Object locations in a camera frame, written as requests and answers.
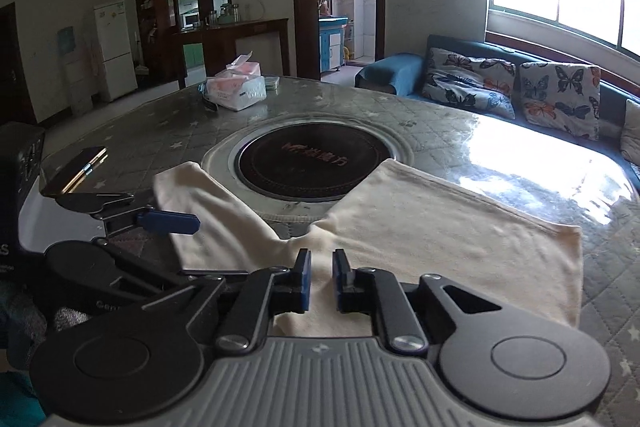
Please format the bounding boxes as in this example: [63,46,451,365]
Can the dark wooden counter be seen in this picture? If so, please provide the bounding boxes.
[172,18,291,90]

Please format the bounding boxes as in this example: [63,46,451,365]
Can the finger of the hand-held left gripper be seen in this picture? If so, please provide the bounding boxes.
[55,192,202,238]
[94,238,251,297]

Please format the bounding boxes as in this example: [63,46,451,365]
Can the dark wooden door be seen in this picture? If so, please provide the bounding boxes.
[0,2,36,125]

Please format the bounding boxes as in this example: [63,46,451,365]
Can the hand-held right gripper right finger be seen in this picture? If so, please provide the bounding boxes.
[331,248,503,354]

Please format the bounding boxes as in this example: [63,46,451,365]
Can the cream pants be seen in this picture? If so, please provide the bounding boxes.
[152,158,583,338]

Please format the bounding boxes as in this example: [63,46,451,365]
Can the blue sofa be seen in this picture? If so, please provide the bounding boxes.
[355,34,640,192]

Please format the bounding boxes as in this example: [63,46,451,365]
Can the grey cushion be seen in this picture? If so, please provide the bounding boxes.
[620,99,640,165]

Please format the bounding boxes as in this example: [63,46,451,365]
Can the blue white small cabinet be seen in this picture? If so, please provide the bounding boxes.
[319,16,349,72]

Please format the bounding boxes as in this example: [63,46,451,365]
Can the pink white tissue pack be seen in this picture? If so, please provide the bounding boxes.
[206,52,267,112]

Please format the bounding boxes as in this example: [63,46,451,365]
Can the round black induction cooktop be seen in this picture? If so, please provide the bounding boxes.
[237,125,396,202]

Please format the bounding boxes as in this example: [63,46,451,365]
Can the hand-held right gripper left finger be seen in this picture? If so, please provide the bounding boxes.
[142,248,313,354]

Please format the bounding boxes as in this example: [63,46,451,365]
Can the teal cloth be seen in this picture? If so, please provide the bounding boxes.
[0,357,48,427]

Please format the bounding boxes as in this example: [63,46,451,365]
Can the butterfly print cushion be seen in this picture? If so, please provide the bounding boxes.
[421,47,517,120]
[519,62,602,142]

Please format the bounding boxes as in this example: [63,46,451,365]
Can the white refrigerator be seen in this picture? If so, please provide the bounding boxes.
[93,0,138,102]

